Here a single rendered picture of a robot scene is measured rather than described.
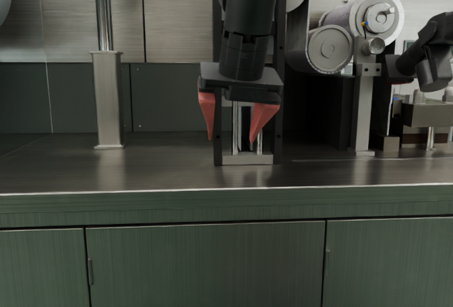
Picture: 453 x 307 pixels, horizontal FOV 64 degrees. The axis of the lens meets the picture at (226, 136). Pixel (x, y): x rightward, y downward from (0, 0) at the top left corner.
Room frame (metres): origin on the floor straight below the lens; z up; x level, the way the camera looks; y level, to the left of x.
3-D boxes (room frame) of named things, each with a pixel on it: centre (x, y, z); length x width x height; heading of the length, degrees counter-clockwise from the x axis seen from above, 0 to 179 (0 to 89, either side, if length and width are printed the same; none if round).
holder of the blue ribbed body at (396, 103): (1.12, -0.47, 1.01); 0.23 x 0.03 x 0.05; 4
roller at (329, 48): (1.11, -0.26, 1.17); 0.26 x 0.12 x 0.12; 4
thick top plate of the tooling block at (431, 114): (1.16, -0.56, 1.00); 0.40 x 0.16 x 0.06; 4
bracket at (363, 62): (0.95, -0.36, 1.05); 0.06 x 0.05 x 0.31; 4
